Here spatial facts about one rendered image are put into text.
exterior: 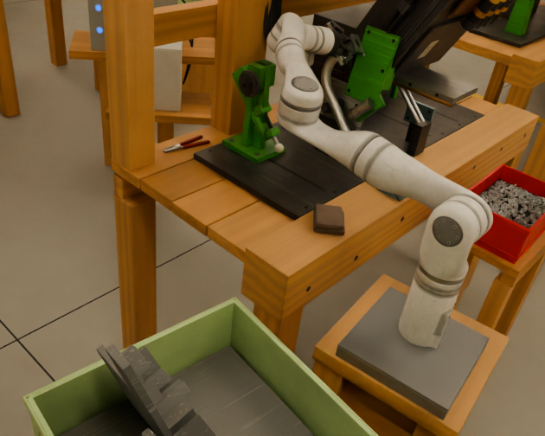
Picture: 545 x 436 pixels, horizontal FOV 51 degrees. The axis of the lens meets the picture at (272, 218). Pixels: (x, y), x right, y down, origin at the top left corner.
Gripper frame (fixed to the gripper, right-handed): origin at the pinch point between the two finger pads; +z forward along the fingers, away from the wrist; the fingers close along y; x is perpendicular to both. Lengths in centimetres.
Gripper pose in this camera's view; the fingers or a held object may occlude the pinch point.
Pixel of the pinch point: (349, 46)
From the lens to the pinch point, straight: 178.5
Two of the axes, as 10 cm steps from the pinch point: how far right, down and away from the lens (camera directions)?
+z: 6.3, -1.3, 7.7
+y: -2.9, -9.5, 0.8
